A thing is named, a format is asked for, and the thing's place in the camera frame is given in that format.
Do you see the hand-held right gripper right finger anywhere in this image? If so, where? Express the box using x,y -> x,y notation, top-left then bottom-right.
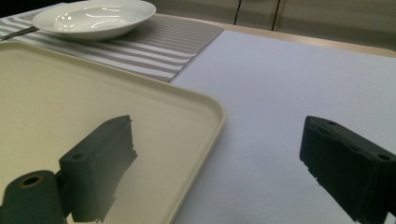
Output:
299,115 -> 396,224

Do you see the cream plastic tray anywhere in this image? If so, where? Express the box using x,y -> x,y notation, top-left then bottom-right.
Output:
0,41 -> 226,224

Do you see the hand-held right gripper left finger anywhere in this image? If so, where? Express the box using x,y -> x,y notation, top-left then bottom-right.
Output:
58,114 -> 138,224

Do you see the striped grey placemat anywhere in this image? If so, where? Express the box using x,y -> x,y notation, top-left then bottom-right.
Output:
0,3 -> 225,84

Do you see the white ceramic bowl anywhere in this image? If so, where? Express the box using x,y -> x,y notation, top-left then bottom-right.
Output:
32,0 -> 157,43

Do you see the metal cutlery handle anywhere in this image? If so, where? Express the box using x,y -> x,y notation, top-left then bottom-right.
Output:
0,25 -> 39,42

